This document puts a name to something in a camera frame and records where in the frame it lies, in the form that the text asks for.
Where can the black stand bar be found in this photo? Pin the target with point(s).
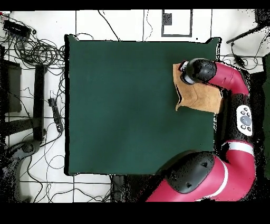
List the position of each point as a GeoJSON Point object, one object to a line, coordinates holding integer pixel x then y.
{"type": "Point", "coordinates": [39, 101]}

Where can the dark green table cloth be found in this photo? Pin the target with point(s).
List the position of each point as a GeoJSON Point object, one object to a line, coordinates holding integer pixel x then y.
{"type": "Point", "coordinates": [105, 105]}

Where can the orange terry towel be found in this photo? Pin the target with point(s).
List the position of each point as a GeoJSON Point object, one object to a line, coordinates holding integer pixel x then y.
{"type": "Point", "coordinates": [202, 97]}

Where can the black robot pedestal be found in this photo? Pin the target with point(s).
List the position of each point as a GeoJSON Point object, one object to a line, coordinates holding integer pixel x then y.
{"type": "Point", "coordinates": [122, 188]}

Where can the black rod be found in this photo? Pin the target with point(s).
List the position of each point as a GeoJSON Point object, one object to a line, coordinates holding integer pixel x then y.
{"type": "Point", "coordinates": [242, 36]}

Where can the dark green fabric piece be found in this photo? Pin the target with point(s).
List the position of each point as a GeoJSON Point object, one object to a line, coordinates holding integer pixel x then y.
{"type": "Point", "coordinates": [266, 105]}

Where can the black power adapter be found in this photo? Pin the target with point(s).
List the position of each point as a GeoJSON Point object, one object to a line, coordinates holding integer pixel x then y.
{"type": "Point", "coordinates": [239, 61]}

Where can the black rectangular box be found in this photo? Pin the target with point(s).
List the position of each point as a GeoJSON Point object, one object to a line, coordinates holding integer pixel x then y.
{"type": "Point", "coordinates": [16, 28]}

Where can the black furniture block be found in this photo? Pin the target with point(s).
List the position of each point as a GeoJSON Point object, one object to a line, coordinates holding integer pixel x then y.
{"type": "Point", "coordinates": [257, 95]}
{"type": "Point", "coordinates": [12, 88]}

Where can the black power strip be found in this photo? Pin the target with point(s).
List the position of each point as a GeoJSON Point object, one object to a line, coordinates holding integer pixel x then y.
{"type": "Point", "coordinates": [56, 116]}

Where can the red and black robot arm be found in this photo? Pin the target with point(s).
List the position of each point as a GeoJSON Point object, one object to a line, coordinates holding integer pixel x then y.
{"type": "Point", "coordinates": [227, 78]}

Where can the dark stand base with knob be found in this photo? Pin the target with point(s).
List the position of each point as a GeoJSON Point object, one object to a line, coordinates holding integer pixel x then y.
{"type": "Point", "coordinates": [23, 152]}

